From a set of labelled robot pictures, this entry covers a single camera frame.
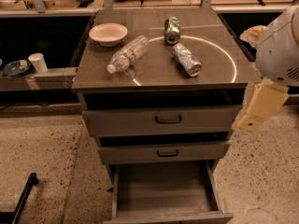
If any grey drawer cabinet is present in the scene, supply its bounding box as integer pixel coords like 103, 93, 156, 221
70, 6, 262, 224

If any middle drawer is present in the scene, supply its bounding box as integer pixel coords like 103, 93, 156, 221
98, 141, 231, 165

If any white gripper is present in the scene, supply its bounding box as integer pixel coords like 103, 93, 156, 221
236, 6, 299, 132

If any top drawer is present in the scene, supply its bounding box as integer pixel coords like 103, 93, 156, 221
82, 105, 241, 137

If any silver crushed soda can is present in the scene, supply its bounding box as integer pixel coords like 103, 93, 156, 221
171, 43, 202, 77

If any clear plastic water bottle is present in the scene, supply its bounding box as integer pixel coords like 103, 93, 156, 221
107, 35, 150, 74

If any grey side shelf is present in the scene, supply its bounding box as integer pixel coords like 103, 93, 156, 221
0, 67, 78, 91

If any white paper cup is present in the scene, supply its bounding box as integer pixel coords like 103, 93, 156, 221
28, 53, 48, 74

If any black metal bar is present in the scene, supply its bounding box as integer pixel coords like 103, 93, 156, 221
0, 173, 38, 224

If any white bowl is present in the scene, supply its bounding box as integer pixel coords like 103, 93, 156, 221
89, 23, 128, 47

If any open bottom drawer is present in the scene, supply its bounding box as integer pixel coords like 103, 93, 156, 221
103, 161, 234, 224

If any green crushed soda can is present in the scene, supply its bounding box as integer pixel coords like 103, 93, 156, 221
164, 17, 180, 45

